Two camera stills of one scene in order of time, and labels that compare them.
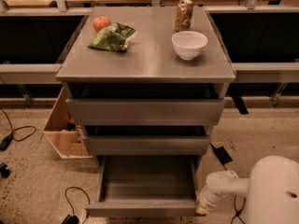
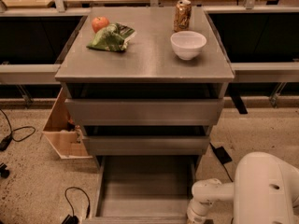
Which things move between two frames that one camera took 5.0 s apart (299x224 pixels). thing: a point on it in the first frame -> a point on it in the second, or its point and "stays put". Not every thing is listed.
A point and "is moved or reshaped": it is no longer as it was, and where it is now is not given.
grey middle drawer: (148, 145) stays put
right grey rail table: (262, 44) stays put
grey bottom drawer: (148, 186) is moved or reshaped
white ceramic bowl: (189, 44) stays put
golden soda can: (184, 15) stays put
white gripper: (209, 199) -> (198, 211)
